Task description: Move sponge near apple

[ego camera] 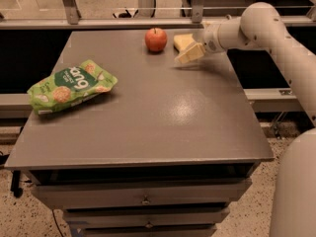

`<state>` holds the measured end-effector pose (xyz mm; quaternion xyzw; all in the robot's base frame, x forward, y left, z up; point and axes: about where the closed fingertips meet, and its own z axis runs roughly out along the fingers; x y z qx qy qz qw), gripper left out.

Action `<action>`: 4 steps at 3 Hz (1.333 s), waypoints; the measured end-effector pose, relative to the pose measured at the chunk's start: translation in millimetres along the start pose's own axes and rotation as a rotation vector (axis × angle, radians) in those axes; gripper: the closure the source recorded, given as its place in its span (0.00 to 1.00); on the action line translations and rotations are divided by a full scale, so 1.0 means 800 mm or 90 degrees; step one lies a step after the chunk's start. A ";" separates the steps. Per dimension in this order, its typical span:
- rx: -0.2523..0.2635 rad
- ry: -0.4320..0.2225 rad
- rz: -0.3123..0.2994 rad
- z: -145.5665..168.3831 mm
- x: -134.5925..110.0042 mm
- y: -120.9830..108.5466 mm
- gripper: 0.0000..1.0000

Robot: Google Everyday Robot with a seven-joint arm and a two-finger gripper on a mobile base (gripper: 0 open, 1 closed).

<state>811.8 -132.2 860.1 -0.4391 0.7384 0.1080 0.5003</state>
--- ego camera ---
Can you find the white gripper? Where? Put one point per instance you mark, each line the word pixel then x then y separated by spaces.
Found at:
pixel 210 41

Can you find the yellow sponge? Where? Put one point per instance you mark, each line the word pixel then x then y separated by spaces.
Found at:
pixel 181 42

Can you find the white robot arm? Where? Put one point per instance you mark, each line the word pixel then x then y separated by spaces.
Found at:
pixel 260 27

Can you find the red apple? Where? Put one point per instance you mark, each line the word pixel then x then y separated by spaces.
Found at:
pixel 156 39

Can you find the grey drawer cabinet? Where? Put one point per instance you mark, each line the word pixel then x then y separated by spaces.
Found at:
pixel 162 154

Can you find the green snack bag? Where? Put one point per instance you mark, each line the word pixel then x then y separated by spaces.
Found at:
pixel 70 87

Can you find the grey metal railing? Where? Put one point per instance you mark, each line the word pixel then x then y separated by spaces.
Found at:
pixel 114 14

